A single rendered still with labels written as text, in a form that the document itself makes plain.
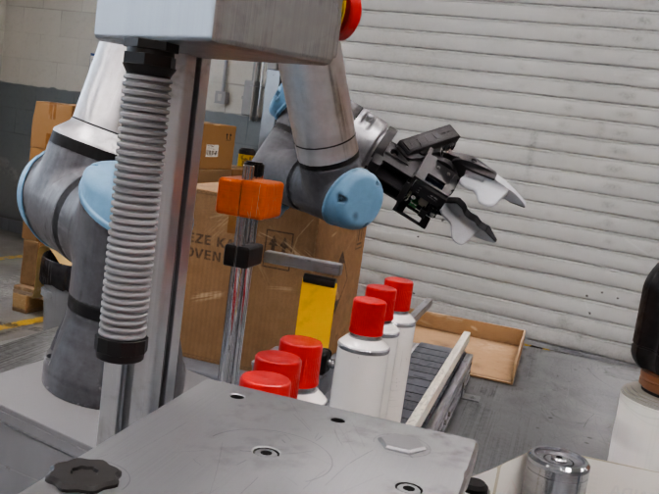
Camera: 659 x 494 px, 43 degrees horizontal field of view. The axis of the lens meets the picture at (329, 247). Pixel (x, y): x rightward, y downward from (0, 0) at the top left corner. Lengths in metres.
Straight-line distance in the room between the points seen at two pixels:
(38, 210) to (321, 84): 0.34
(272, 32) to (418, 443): 0.30
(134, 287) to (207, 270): 0.77
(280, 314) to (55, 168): 0.46
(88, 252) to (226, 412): 0.58
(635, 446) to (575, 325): 4.29
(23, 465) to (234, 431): 0.61
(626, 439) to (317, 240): 0.65
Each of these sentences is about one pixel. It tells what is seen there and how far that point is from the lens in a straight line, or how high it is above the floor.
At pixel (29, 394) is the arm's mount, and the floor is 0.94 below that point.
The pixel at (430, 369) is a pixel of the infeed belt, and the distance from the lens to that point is 1.38.
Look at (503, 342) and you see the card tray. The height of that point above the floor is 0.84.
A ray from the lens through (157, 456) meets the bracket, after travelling 0.27.
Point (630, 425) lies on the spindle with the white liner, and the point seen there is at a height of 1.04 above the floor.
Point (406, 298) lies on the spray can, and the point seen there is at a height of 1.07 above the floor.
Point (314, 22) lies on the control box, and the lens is 0.55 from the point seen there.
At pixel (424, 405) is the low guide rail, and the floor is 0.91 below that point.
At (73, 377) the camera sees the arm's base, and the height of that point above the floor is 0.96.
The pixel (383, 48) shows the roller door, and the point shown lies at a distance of 5.36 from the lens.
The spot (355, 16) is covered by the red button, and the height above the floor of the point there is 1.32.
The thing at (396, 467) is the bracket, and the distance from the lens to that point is 0.28.
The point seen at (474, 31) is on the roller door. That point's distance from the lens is 5.17.
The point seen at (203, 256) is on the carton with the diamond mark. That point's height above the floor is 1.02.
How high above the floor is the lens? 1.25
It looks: 9 degrees down
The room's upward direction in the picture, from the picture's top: 8 degrees clockwise
